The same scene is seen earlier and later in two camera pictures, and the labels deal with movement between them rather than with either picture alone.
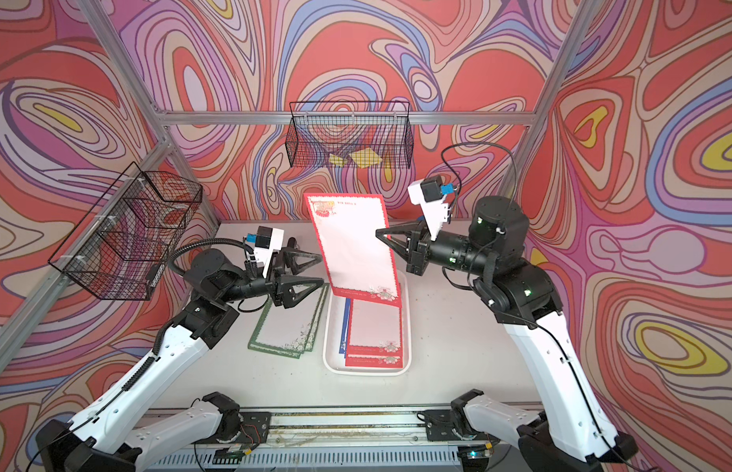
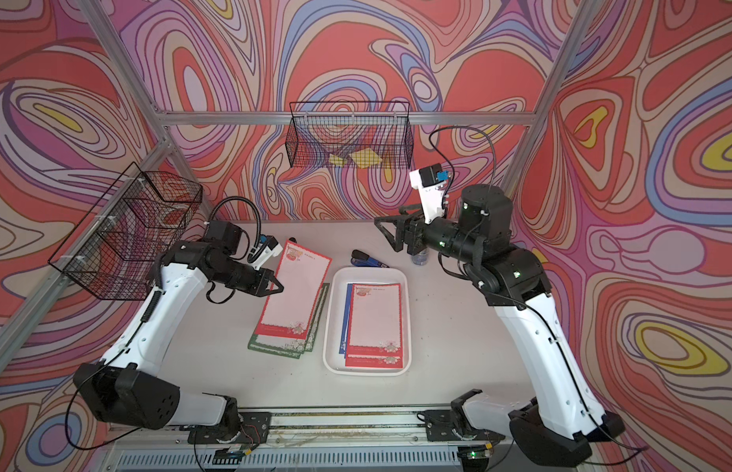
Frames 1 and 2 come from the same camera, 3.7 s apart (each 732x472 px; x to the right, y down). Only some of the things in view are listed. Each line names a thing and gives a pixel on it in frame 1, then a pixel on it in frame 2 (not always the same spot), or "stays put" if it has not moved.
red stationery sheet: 375,334 stays put
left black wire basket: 123,245 stays put
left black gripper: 279,291 → 260,287
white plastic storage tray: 335,363 stays put
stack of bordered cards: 358,265 → 288,314
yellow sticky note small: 335,159 stays put
